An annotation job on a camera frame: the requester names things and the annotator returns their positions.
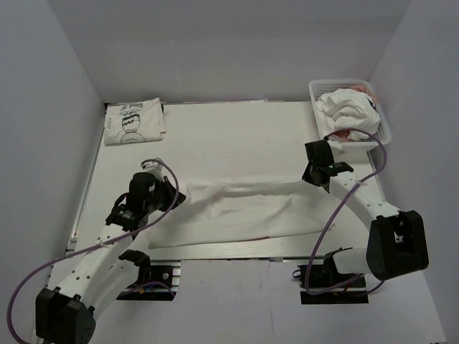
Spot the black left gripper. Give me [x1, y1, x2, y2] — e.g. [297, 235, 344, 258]
[145, 176, 186, 213]

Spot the white t-shirt with red-black print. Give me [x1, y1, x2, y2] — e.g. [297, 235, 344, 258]
[148, 178, 323, 249]

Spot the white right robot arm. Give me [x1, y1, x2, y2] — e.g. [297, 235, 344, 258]
[303, 162, 429, 286]

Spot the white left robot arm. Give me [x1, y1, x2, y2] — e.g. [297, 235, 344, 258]
[35, 169, 186, 343]

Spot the crumpled white t-shirt in basket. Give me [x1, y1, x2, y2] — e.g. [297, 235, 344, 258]
[314, 89, 381, 135]

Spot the folded white cartoon t-shirt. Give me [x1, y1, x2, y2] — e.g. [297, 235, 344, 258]
[103, 97, 166, 145]

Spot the white perforated plastic basket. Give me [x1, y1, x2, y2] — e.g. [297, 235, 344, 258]
[308, 79, 392, 153]

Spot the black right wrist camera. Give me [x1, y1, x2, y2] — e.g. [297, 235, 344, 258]
[305, 140, 335, 167]

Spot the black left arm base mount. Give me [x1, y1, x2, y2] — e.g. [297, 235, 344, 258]
[116, 249, 180, 301]

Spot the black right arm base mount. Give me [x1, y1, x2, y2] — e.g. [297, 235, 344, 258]
[292, 250, 369, 305]

